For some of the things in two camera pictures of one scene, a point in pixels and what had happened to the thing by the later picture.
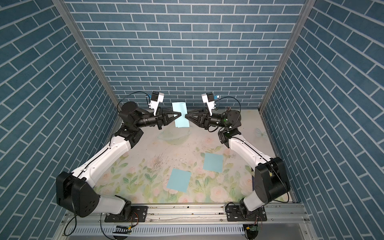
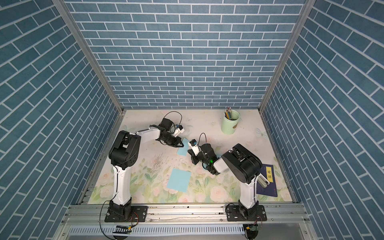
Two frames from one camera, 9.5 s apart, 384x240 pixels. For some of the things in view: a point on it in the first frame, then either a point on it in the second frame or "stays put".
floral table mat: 188,165 stays put
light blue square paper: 180,107 to 183,150
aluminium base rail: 199,214 stays put
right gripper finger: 197,114 to 191,152
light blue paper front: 179,180 stays put
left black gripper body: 149,121 to 169,137
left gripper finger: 169,115 to 180,144
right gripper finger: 197,119 to 195,159
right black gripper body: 217,122 to 203,160
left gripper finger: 166,120 to 170,142
